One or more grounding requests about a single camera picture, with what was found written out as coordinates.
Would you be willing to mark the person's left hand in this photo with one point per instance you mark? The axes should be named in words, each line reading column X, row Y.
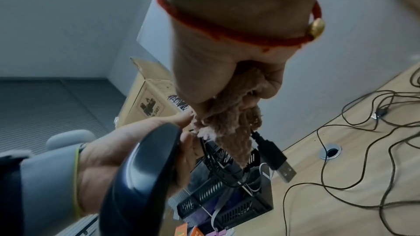
column 111, row 157

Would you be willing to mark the person's right hand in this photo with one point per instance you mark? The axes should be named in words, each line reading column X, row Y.
column 210, row 69

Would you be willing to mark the black computer mouse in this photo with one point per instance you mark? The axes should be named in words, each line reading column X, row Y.
column 137, row 183

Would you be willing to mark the pink fluffy wiping cloth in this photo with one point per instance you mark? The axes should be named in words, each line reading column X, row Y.
column 229, row 126

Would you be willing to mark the large stamped cardboard box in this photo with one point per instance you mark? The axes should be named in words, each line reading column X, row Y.
column 154, row 90

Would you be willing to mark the grey left wrist sleeve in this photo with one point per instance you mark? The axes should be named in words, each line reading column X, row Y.
column 49, row 178

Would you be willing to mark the black stacked tray rack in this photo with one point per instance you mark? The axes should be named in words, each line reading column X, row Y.
column 203, row 188

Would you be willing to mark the orange box with green print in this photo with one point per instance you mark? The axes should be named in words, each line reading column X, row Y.
column 181, row 231

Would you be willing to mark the plain orange small box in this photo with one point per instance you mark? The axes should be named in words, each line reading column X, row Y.
column 197, row 231

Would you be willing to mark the purple plastic strip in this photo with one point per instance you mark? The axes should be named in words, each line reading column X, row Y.
column 218, row 233

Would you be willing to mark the left wrist camera rig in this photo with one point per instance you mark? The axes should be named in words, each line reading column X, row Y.
column 10, row 191

